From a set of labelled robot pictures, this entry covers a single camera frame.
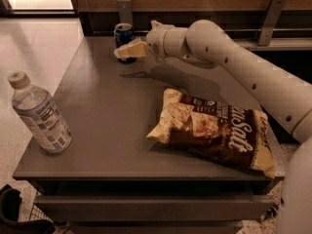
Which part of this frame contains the clear plastic water bottle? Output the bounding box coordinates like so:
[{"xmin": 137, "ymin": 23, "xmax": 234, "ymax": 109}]
[{"xmin": 8, "ymin": 71, "xmax": 72, "ymax": 153}]

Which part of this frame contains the metal wall bracket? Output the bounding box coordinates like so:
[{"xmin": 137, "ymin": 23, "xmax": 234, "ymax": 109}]
[
  {"xmin": 257, "ymin": 0, "xmax": 287, "ymax": 46},
  {"xmin": 117, "ymin": 0, "xmax": 134, "ymax": 24}
]

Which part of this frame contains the grey table drawer front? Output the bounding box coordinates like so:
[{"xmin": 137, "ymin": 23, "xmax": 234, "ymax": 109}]
[{"xmin": 35, "ymin": 195, "xmax": 273, "ymax": 221}]

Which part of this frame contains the brown sea salt chip bag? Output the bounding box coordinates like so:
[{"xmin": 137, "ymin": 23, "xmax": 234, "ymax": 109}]
[{"xmin": 146, "ymin": 89, "xmax": 275, "ymax": 178}]

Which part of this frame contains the blue pepsi can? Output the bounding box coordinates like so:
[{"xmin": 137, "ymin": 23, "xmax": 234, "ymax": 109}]
[{"xmin": 113, "ymin": 22, "xmax": 137, "ymax": 64}]

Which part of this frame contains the right metal wall bracket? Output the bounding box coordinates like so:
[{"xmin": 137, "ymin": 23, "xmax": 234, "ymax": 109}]
[{"xmin": 257, "ymin": 0, "xmax": 287, "ymax": 46}]

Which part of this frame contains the left metal wall bracket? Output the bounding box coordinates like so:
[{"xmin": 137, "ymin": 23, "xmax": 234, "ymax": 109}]
[{"xmin": 117, "ymin": 0, "xmax": 134, "ymax": 24}]

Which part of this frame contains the wire mesh basket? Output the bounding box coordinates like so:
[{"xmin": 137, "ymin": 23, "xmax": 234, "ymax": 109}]
[{"xmin": 28, "ymin": 203, "xmax": 51, "ymax": 220}]

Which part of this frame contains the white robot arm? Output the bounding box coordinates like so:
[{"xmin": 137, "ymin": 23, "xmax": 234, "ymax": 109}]
[{"xmin": 114, "ymin": 19, "xmax": 312, "ymax": 234}]

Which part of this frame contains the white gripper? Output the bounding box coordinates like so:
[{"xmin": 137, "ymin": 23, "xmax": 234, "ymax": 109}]
[{"xmin": 114, "ymin": 20, "xmax": 174, "ymax": 59}]

